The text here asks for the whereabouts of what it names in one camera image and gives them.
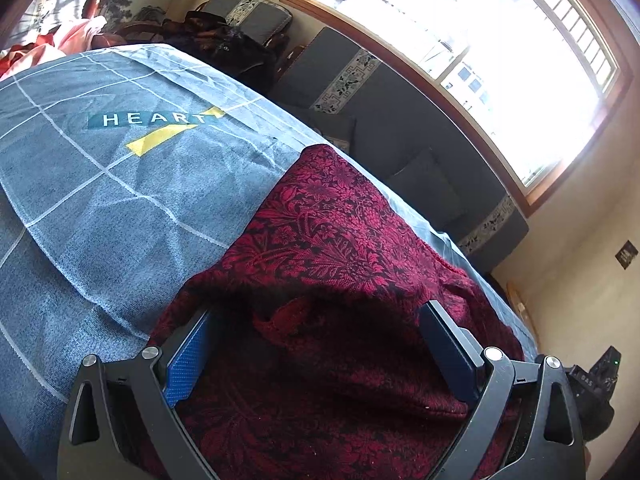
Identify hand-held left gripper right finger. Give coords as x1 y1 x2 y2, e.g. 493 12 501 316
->
419 301 587 480

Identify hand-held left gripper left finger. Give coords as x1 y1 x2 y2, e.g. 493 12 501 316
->
56 308 223 480

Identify dark red patterned garment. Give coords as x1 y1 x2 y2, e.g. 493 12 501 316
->
145 144 526 480

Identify pile of dark clothes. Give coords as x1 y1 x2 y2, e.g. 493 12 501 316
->
160 10 282 92

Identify pile of red pink clothes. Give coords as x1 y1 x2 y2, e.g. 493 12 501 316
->
0 0 108 82

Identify round wooden side table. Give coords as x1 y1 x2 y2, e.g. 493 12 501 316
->
506 281 542 348

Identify dark grey sofa pillow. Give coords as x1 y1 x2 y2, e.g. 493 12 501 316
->
289 104 359 155
385 147 465 222

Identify blue checked bed sheet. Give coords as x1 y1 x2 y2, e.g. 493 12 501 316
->
0 42 541 461

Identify dark grey sofa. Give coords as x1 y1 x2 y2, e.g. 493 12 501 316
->
272 27 530 276

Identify large wooden framed window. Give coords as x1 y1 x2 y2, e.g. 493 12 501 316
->
280 0 633 217

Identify grey patterned chair cushion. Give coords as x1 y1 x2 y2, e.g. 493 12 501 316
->
204 0 294 45

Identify dark wall plaque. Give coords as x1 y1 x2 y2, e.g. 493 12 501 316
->
615 241 640 272

